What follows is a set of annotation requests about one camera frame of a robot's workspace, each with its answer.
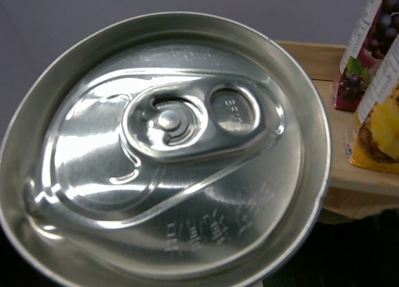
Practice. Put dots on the pineapple juice carton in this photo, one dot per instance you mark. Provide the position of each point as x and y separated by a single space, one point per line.
372 136

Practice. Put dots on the wooden two-tier shelf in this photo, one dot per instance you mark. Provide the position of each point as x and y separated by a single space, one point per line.
354 192

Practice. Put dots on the grape juice carton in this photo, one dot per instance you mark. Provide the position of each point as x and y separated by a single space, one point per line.
371 39

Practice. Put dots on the black yellow tall can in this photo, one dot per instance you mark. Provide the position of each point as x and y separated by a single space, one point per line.
170 149

